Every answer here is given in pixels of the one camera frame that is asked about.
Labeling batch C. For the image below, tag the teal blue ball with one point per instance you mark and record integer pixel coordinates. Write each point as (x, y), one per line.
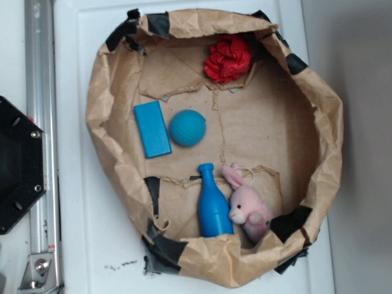
(187, 128)

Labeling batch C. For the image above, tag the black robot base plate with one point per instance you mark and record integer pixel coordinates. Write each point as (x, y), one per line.
(22, 168)

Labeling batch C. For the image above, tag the metal corner bracket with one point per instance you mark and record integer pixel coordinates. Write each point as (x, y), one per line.
(39, 275)

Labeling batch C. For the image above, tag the pink plush bunny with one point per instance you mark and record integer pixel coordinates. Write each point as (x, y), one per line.
(247, 207)

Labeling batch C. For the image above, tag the red crumpled tissue paper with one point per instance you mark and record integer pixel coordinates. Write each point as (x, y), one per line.
(229, 59)

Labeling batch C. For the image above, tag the brown paper bag enclosure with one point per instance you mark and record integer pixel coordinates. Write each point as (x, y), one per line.
(280, 121)

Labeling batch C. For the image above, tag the aluminium extrusion rail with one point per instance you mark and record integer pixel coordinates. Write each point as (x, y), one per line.
(45, 224)

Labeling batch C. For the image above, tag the blue rectangular block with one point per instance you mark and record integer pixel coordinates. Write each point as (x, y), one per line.
(152, 129)

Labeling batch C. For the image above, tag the blue plastic bottle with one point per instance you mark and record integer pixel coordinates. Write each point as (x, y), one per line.
(213, 207)

